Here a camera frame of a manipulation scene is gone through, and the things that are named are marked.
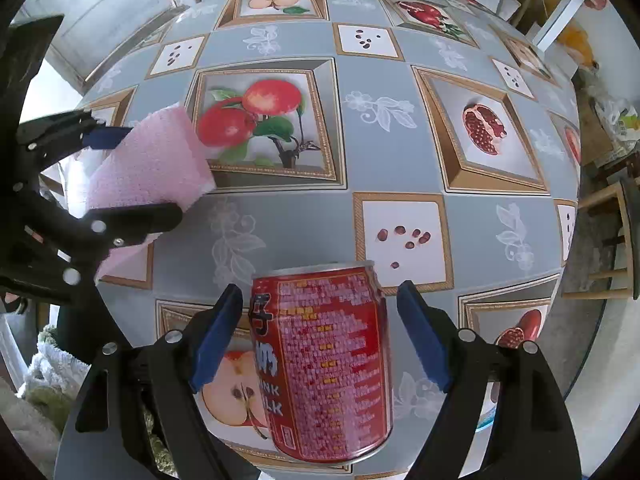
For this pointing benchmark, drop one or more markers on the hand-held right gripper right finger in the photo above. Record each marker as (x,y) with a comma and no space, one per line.
(425,337)

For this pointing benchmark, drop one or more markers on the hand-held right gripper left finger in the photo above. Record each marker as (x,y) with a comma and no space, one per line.
(217,337)

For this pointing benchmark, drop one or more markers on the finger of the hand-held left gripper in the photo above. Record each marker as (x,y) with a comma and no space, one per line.
(150,215)
(107,137)

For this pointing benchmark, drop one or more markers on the pink sponge cloth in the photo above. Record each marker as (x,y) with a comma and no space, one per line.
(150,165)

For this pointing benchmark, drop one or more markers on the red drink can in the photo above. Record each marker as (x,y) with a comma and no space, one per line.
(325,360)

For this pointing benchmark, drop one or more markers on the white towel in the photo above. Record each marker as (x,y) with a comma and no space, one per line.
(52,365)

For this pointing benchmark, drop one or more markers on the fruit printed tablecloth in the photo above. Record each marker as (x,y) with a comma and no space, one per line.
(400,170)

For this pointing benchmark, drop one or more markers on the green towel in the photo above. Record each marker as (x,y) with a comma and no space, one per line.
(50,405)

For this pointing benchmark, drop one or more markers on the wooden chair black seat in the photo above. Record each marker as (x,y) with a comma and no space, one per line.
(627,240)

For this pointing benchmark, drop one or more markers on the yellow bag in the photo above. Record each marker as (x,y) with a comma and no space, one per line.
(577,47)

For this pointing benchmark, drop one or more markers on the white side table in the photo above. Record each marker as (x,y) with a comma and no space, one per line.
(555,5)

